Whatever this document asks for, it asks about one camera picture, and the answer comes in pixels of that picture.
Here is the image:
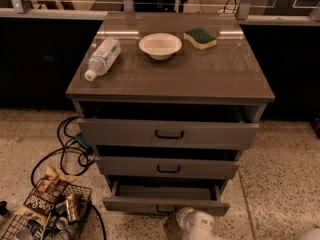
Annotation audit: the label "grey drawer cabinet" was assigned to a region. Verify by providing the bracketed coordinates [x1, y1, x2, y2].
[65, 11, 276, 192]

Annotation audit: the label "black wire basket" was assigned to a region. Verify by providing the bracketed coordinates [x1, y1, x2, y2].
[1, 185, 92, 240]

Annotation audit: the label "small dark floor object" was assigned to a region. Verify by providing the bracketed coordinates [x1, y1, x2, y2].
[0, 201, 8, 216]

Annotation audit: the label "brown snack bag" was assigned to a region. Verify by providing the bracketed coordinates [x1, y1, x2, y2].
[15, 165, 77, 223]

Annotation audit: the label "grey drawer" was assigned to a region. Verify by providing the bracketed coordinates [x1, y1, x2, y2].
[96, 156, 239, 180]
[103, 181, 230, 216]
[78, 118, 259, 150]

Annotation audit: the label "grey middle drawer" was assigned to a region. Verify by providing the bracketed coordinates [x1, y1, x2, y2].
[96, 156, 239, 180]

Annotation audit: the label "grey top drawer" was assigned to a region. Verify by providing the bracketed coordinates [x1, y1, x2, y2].
[78, 118, 259, 150]

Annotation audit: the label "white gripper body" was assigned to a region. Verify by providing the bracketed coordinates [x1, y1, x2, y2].
[176, 207, 224, 240]

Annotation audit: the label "blue plug box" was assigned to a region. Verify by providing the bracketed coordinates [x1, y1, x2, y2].
[75, 133, 92, 153]

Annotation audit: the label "grey bottom drawer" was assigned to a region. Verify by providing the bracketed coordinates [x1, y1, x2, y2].
[103, 181, 230, 216]

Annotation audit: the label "green yellow sponge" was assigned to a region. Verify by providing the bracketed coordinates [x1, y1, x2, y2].
[183, 28, 217, 50]

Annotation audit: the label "copper drink can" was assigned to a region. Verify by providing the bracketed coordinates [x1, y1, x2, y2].
[65, 194, 80, 223]

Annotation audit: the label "clear plastic water bottle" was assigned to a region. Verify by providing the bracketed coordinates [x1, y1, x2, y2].
[84, 37, 121, 81]

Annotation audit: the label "white bowl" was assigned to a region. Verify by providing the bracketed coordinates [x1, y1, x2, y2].
[139, 33, 182, 60]

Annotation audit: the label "black floor cable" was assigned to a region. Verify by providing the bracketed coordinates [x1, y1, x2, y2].
[30, 116, 107, 240]

